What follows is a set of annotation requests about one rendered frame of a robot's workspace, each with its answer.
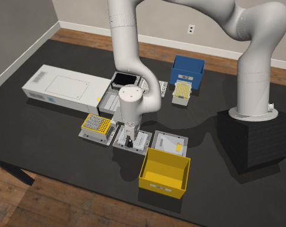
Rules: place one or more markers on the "blue open-top bin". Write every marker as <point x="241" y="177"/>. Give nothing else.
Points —
<point x="187" y="69"/>

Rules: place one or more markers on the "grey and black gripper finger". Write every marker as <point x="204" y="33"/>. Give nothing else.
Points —
<point x="128" y="143"/>

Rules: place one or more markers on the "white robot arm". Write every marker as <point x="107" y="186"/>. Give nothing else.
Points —
<point x="264" y="25"/>

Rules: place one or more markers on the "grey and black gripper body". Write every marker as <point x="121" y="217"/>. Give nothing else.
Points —
<point x="132" y="131"/>

